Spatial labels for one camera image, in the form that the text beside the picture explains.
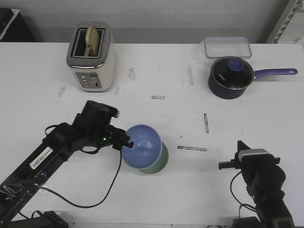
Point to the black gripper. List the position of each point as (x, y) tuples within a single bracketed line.
[(108, 135), (250, 164)]

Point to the blue bowl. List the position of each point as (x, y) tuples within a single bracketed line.
[(147, 147)]

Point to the green bowl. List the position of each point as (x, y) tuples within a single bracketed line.
[(160, 164)]

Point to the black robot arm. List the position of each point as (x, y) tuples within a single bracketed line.
[(90, 128), (199, 187)]

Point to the dark blue saucepan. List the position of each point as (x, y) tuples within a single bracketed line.
[(258, 74)]

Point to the glass pot lid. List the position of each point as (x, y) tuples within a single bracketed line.
[(232, 73)]

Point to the cream two-slot toaster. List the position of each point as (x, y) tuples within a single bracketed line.
[(92, 74)]

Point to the clear plastic food container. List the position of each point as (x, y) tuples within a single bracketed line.
[(236, 46)]

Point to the slice of toast bread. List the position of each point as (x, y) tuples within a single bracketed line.
[(92, 39)]

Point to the white metal shelf upright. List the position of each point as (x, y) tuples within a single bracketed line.
[(289, 29)]

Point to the black box in corner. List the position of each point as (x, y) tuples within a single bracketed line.
[(13, 27)]

